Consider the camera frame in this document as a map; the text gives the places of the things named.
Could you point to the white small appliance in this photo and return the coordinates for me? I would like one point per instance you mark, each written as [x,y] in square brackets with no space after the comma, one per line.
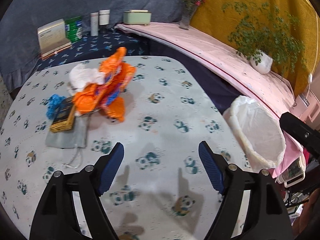
[294,174]

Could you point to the navy floral cloth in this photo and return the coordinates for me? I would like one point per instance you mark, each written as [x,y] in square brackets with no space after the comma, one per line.
[94,47]

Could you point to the white tissue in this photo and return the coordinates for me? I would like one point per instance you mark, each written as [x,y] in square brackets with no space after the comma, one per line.
[81,76]

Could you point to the grey drawstring pouch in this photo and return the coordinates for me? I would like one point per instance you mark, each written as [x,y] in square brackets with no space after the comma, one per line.
[76,139]

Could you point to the white trash bag bin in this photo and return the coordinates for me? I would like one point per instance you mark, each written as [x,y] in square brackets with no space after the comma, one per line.
[257,132]

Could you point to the gold beige book box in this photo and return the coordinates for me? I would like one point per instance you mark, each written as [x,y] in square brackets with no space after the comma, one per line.
[52,38]

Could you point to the blue wrapper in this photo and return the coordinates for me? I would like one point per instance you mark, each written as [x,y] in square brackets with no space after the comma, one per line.
[53,104]

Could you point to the white pot green plant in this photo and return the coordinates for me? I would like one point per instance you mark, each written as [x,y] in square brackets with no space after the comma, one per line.
[264,29]

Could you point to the yellow black small box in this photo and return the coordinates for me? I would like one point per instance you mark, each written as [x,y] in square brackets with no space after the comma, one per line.
[64,116]

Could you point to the pink bed sheet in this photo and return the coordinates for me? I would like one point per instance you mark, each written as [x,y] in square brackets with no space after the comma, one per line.
[220,62]

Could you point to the blue grey blanket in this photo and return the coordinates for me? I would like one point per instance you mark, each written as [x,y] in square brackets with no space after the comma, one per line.
[19,24]

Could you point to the orange plastic wrapper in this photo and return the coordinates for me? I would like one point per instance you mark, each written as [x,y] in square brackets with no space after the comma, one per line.
[103,94]

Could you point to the mint green tissue box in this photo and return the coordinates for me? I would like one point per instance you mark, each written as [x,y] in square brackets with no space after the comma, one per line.
[137,17]

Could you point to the panda print tablecloth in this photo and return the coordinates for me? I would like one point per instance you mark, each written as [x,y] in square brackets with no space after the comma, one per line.
[161,190]

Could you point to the glass vase pink flowers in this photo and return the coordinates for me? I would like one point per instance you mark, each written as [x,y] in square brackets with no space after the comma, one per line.
[188,9]

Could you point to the yellow mustard wall cloth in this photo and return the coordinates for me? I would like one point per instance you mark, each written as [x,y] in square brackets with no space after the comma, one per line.
[218,18]

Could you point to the finger of the right gripper with black tip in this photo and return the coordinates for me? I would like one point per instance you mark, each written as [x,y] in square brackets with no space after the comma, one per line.
[301,132]

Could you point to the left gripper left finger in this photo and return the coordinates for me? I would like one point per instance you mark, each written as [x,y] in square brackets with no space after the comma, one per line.
[107,166]

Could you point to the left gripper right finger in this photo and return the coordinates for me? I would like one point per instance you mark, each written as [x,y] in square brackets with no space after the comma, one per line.
[216,168]

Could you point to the green white carton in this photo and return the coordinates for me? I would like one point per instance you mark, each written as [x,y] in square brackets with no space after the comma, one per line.
[73,27]

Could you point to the white slim bottle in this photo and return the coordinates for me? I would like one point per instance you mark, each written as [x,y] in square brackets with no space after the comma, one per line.
[94,23]

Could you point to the white jar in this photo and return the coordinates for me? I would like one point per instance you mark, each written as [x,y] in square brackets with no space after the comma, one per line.
[104,17]

